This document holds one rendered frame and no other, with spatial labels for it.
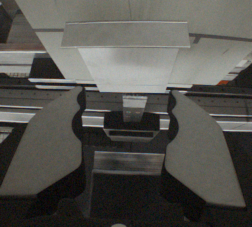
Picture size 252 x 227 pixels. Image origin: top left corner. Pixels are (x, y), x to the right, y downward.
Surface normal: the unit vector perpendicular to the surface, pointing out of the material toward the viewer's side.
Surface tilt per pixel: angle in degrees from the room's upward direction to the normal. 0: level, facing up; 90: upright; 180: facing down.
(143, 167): 90
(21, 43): 90
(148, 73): 0
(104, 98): 90
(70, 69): 0
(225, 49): 0
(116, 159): 90
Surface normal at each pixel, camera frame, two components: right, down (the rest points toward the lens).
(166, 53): -0.04, 0.94
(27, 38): 0.01, -0.33
